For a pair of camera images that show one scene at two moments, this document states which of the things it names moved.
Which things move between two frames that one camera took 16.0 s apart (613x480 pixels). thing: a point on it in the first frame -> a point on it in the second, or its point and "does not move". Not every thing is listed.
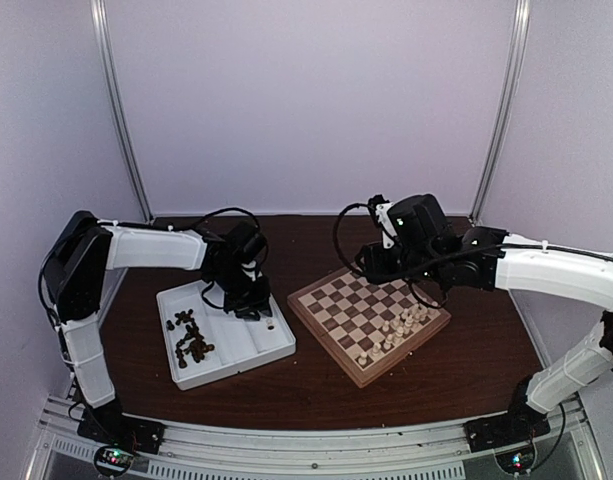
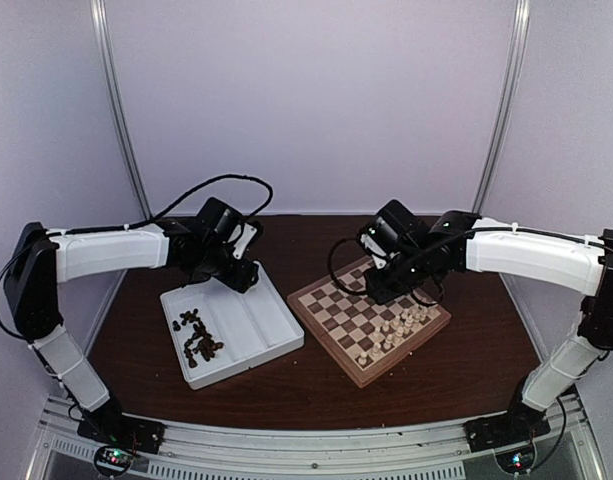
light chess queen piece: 388,343 does not move
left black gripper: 260,303 -> 240,280
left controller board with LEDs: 113,461 does not move
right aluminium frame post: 506,108 does not move
